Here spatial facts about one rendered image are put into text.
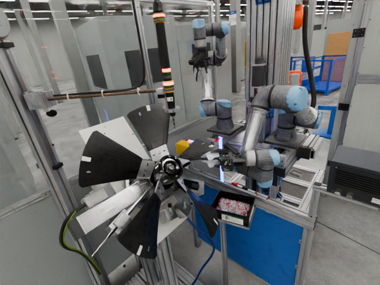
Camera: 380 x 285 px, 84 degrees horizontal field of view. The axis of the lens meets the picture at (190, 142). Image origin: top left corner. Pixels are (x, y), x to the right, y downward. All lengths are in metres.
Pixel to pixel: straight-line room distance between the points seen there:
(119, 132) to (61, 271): 1.09
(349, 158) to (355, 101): 1.48
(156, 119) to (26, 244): 1.10
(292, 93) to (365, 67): 1.38
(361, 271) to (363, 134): 1.16
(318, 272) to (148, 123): 1.74
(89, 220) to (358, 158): 1.07
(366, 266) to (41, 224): 2.35
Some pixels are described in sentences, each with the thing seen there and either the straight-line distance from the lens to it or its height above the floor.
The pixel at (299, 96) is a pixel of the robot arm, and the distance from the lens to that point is 1.09.
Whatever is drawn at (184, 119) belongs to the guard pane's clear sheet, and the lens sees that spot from 2.06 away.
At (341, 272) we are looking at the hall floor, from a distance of 2.23.
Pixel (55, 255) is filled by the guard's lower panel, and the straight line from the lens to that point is 1.81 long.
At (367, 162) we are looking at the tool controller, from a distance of 1.03.
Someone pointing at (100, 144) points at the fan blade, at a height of 1.38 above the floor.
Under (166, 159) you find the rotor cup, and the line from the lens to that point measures 0.95.
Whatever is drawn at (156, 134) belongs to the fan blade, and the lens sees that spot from 1.03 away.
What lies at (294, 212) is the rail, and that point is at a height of 0.86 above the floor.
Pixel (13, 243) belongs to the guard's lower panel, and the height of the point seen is 0.78.
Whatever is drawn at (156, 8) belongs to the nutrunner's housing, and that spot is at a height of 1.83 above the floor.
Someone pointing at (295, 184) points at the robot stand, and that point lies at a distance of 2.61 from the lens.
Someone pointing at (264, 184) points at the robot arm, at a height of 1.05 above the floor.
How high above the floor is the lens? 1.70
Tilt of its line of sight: 24 degrees down
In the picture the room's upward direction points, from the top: 7 degrees counter-clockwise
